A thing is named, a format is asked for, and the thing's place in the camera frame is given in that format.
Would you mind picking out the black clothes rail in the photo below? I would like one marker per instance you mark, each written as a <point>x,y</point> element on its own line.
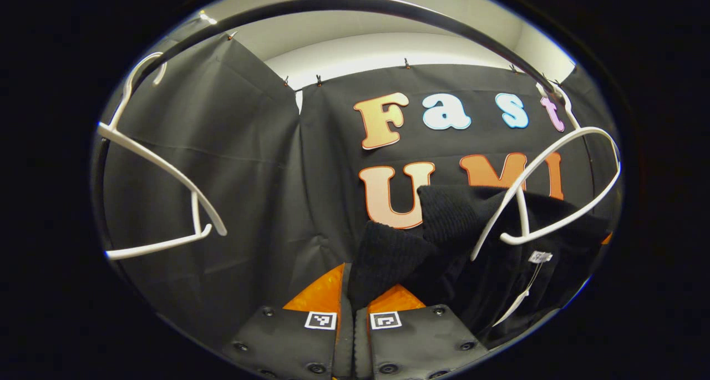
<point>344,1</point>

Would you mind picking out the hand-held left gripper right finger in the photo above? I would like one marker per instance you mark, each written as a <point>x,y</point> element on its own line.
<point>416,341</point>

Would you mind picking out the black backdrop cloth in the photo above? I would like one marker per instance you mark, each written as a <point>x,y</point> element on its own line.
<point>249,191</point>

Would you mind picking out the white plastic hanger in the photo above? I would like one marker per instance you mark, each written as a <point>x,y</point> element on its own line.
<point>554,141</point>
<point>166,166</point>

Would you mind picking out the small ceiling light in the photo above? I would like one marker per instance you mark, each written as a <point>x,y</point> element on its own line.
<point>208,18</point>

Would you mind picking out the black jacket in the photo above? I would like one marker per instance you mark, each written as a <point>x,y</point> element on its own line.
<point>460,247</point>

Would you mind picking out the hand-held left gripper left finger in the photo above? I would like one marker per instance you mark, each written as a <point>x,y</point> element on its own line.
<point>288,341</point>

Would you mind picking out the row of small backdrop clips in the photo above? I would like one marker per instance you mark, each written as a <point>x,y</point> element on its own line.
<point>318,80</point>

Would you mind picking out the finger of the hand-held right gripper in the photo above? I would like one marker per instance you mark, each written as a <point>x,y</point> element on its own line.
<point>607,238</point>

